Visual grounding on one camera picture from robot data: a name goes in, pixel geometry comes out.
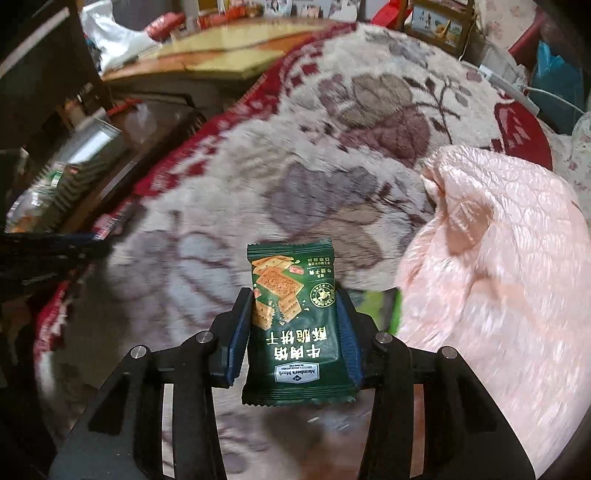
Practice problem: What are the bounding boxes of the wooden table with yellow top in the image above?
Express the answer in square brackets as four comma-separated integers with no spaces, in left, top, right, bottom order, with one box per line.
[99,18,356,84]

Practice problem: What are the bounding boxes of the bright green snack packet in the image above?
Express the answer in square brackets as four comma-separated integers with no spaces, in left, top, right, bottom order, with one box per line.
[360,287,403,333]

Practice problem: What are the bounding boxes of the framed picture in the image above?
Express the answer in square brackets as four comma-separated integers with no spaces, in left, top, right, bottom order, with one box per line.
[405,0,476,58]

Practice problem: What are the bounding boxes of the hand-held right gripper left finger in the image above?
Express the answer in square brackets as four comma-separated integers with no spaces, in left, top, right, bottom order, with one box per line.
[48,287,254,480]

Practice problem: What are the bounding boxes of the white power strip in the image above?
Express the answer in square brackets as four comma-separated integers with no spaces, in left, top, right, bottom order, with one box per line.
[478,64,587,118]

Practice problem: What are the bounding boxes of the clear snack packet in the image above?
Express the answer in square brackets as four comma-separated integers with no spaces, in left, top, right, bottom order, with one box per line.
[9,159,70,232]

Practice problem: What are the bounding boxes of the dark green cracker packet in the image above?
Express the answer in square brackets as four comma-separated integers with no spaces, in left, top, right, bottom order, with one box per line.
[241,237,357,408]

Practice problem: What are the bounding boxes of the teal plastic bag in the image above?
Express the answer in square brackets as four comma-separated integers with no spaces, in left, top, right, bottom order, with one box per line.
[531,41,587,134]

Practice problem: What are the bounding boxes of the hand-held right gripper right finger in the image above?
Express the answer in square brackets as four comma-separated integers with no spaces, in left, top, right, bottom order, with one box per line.
[336,288,536,480]

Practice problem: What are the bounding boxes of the pink quilt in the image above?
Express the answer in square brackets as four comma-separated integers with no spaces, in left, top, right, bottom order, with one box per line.
[394,144,591,462]

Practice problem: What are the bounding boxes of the red packets on table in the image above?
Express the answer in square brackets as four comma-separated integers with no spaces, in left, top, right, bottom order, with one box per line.
[143,11,232,40]

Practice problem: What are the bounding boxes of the white plastic bag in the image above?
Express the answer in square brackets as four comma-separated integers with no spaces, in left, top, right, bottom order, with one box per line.
[79,0,160,72]

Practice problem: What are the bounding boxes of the red floral blanket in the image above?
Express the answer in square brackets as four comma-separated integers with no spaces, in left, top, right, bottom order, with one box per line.
[32,21,555,480]

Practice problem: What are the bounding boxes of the red plastic stool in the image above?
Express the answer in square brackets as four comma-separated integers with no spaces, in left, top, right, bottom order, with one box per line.
[507,9,550,70]

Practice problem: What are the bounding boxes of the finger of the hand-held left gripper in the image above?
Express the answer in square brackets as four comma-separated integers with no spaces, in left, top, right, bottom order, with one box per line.
[0,244,113,291]
[7,232,100,247]

